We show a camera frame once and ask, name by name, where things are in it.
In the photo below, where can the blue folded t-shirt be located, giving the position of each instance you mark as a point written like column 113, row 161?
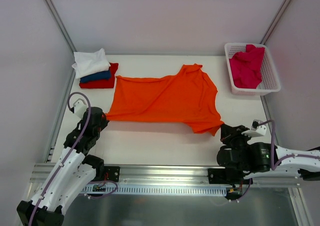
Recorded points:
column 103, row 75

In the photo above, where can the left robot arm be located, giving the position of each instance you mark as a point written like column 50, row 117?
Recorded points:
column 74, row 169

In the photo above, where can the aluminium mounting rail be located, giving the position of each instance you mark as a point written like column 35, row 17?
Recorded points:
column 169, row 175

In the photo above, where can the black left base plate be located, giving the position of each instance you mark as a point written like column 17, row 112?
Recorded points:
column 111, row 173

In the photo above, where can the white plastic basket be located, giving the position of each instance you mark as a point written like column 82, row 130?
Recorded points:
column 270, row 80

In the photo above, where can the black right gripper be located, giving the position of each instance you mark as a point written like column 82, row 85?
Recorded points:
column 227, row 132

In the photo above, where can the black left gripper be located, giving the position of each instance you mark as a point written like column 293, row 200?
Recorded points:
column 100, row 122

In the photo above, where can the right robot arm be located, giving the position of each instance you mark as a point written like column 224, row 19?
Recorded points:
column 288, row 162

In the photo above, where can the orange t-shirt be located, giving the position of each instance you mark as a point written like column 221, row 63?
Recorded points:
column 188, row 97

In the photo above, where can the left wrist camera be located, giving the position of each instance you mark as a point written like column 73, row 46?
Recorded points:
column 79, row 107

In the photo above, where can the red folded t-shirt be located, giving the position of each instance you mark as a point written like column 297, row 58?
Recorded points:
column 103, row 84

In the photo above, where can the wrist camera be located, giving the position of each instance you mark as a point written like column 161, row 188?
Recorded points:
column 256, row 130
column 79, row 107

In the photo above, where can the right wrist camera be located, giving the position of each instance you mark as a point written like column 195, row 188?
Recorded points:
column 256, row 130

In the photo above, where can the white folded t-shirt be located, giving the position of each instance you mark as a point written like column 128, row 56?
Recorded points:
column 90, row 63

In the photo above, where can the magenta crumpled t-shirt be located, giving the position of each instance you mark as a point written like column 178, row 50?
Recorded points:
column 246, row 67

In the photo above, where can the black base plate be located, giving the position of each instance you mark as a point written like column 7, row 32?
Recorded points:
column 111, row 173
column 215, row 177

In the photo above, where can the white slotted cable duct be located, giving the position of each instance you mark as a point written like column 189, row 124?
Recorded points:
column 154, row 190

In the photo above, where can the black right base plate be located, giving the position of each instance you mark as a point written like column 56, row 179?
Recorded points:
column 215, row 177

